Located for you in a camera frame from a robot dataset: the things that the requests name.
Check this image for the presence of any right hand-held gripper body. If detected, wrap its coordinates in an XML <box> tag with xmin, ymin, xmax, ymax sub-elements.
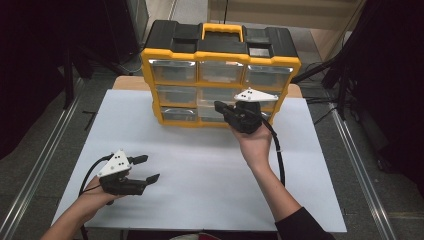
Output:
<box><xmin>221</xmin><ymin>87</ymin><xmax>279</xmax><ymax>135</ymax></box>

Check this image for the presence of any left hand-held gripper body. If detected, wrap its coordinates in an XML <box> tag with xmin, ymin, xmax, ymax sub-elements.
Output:
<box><xmin>96</xmin><ymin>149</ymin><xmax>148</xmax><ymax>197</ymax></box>

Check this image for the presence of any clear plastic screw drawer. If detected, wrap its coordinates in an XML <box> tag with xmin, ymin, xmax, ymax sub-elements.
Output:
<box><xmin>197</xmin><ymin>87</ymin><xmax>243</xmax><ymax>124</ymax></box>

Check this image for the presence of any yellow black organizer cabinet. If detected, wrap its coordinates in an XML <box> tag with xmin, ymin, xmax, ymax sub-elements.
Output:
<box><xmin>139</xmin><ymin>19</ymin><xmax>303</xmax><ymax>132</ymax></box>

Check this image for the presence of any person's left hand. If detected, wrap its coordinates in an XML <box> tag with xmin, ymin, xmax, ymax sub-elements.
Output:
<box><xmin>78</xmin><ymin>174</ymin><xmax>126</xmax><ymax>207</ymax></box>

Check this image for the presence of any person's right hand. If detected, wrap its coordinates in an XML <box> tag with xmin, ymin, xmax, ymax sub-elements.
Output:
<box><xmin>229</xmin><ymin>121</ymin><xmax>274</xmax><ymax>171</ymax></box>

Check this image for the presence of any black bent metal rod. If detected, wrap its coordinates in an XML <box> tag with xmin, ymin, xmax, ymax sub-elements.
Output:
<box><xmin>82</xmin><ymin>110</ymin><xmax>98</xmax><ymax>132</ymax></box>

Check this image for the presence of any white table cover sheet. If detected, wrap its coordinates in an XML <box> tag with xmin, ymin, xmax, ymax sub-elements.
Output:
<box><xmin>50</xmin><ymin>89</ymin><xmax>348</xmax><ymax>233</ymax></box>

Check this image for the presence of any grid of clear cabinet drawers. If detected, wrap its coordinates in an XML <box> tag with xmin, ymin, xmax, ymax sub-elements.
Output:
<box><xmin>148</xmin><ymin>59</ymin><xmax>295</xmax><ymax>126</ymax></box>

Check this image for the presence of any black metal stand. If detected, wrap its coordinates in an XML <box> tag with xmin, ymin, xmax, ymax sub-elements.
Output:
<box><xmin>291</xmin><ymin>0</ymin><xmax>368</xmax><ymax>121</ymax></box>
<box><xmin>61</xmin><ymin>46</ymin><xmax>128</xmax><ymax>111</ymax></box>

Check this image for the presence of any black curtain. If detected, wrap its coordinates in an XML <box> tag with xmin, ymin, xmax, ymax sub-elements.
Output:
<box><xmin>0</xmin><ymin>0</ymin><xmax>141</xmax><ymax>161</ymax></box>
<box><xmin>346</xmin><ymin>0</ymin><xmax>424</xmax><ymax>194</ymax></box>

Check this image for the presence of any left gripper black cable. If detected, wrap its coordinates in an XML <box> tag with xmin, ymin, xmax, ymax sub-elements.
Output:
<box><xmin>78</xmin><ymin>153</ymin><xmax>115</xmax><ymax>198</ymax></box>

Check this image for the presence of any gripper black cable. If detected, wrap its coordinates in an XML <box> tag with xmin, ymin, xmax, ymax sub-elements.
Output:
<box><xmin>78</xmin><ymin>153</ymin><xmax>115</xmax><ymax>198</ymax></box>
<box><xmin>261</xmin><ymin>118</ymin><xmax>287</xmax><ymax>188</ymax></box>

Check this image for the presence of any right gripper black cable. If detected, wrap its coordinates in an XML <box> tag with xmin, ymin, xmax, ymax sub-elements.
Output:
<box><xmin>261</xmin><ymin>118</ymin><xmax>287</xmax><ymax>188</ymax></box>

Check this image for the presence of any black floor cable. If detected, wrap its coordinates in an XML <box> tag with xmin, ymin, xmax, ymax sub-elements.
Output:
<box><xmin>313</xmin><ymin>107</ymin><xmax>336</xmax><ymax>126</ymax></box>
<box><xmin>303</xmin><ymin>95</ymin><xmax>339</xmax><ymax>105</ymax></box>

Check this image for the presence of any metal floor rail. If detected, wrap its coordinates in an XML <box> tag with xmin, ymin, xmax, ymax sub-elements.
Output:
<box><xmin>326</xmin><ymin>101</ymin><xmax>398</xmax><ymax>240</ymax></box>
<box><xmin>0</xmin><ymin>78</ymin><xmax>86</xmax><ymax>240</ymax></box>

